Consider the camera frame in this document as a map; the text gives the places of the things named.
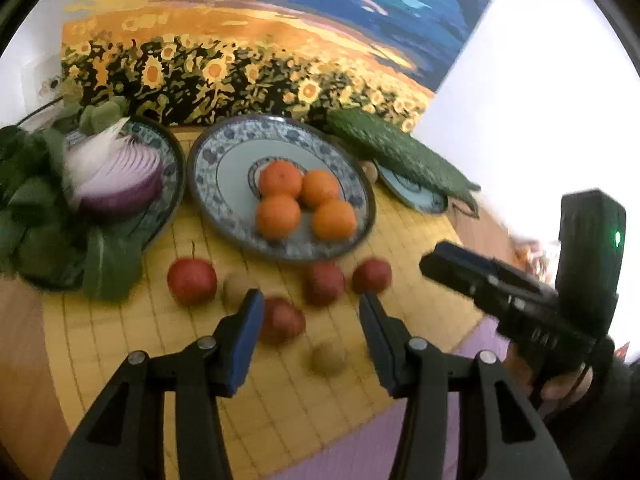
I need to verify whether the green leafy vegetable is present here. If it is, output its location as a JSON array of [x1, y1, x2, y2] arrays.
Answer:
[[0, 77, 146, 301]]

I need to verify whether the person's right hand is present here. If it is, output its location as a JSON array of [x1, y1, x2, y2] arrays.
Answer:
[[504, 342, 597, 407]]

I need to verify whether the red apple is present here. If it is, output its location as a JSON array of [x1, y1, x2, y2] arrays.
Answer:
[[166, 257, 219, 307], [351, 257, 393, 295], [303, 261, 347, 307], [259, 296, 307, 346]]

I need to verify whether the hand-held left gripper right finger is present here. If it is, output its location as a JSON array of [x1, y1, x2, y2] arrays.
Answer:
[[358, 291, 573, 480]]

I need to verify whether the person's right forearm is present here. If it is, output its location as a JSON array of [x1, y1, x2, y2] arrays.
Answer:
[[537, 337, 640, 480]]

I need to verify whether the purple cloth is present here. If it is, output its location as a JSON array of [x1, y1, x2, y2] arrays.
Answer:
[[270, 317, 511, 480]]

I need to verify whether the yellow bamboo mat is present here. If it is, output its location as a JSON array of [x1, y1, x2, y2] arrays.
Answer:
[[40, 125, 501, 480]]

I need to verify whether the blue patterned gourd plate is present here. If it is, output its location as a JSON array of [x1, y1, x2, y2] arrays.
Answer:
[[375, 162, 449, 216]]

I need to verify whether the large blue patterned plate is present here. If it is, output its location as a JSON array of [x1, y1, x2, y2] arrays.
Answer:
[[186, 114, 377, 262]]

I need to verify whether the halved red onion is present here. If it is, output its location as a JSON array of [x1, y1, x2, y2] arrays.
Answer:
[[64, 119, 165, 217]]

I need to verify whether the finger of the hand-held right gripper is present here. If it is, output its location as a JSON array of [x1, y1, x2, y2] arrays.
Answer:
[[419, 252, 558, 323], [434, 241, 558, 297]]

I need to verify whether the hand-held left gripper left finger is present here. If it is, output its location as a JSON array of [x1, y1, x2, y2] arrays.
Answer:
[[50, 288, 266, 480]]

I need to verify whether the orange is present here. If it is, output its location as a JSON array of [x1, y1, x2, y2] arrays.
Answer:
[[258, 159, 304, 200], [255, 194, 302, 240], [311, 199, 359, 241], [300, 169, 342, 210]]

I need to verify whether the sunflower field painting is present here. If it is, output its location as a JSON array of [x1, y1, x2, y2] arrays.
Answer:
[[60, 0, 501, 133]]

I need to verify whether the blue patterned onion plate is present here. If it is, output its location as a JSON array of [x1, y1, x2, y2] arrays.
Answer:
[[65, 115, 187, 251]]

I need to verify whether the dark cable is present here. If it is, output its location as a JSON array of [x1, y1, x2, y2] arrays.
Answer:
[[15, 95, 66, 128]]

